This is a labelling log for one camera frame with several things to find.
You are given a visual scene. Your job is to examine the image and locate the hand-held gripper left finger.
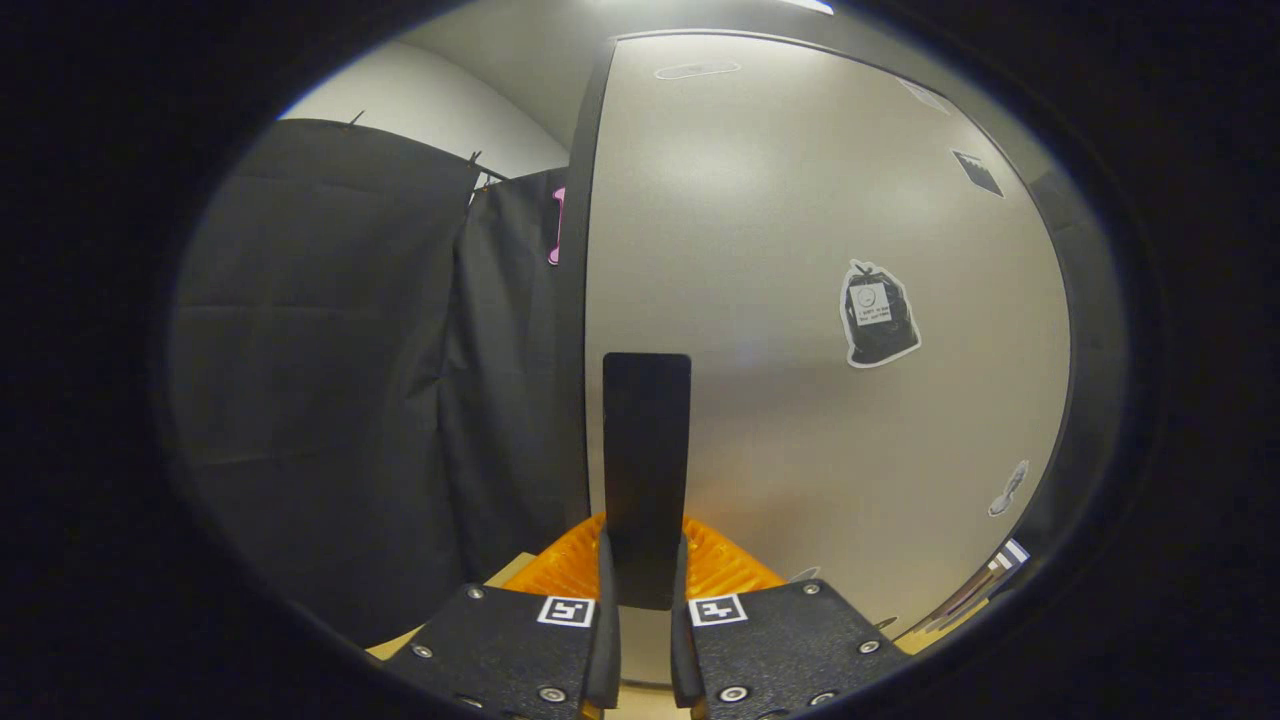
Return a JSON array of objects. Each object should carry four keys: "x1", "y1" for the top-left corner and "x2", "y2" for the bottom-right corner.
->
[{"x1": 383, "y1": 513, "x2": 623, "y2": 720}]

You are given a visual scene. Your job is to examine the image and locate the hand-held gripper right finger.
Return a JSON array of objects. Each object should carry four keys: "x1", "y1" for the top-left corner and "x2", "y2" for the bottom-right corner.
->
[{"x1": 668, "y1": 513, "x2": 913, "y2": 720}]

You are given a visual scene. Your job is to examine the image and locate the black door handle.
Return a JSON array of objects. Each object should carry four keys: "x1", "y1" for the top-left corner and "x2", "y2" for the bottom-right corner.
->
[{"x1": 602, "y1": 352, "x2": 693, "y2": 611}]

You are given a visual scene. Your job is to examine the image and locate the grey cabinet door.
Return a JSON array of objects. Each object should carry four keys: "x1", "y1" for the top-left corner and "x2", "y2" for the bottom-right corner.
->
[{"x1": 583, "y1": 33, "x2": 1073, "y2": 691}]

